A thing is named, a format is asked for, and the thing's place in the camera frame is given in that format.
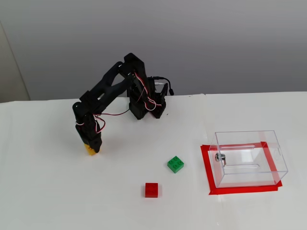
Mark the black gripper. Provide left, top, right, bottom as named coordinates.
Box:
left=76, top=114, right=103, bottom=154

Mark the yellow lego brick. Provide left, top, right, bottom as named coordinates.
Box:
left=83, top=143, right=101, bottom=157

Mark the red lego brick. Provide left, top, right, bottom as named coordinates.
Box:
left=144, top=182, right=159, bottom=198

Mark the green lego brick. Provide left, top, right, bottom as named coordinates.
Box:
left=167, top=155, right=185, bottom=173

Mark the silver box lock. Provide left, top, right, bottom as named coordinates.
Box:
left=215, top=153, right=227, bottom=168

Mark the transparent plastic box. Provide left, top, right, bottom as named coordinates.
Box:
left=208, top=130, right=289, bottom=189

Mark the red white black servo cable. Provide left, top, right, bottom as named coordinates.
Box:
left=131, top=71, right=158, bottom=111
left=75, top=114, right=106, bottom=135
left=95, top=109, right=130, bottom=118

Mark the black power cable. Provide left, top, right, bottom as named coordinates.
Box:
left=150, top=76, right=175, bottom=96

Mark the red tape frame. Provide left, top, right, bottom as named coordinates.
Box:
left=200, top=141, right=283, bottom=196

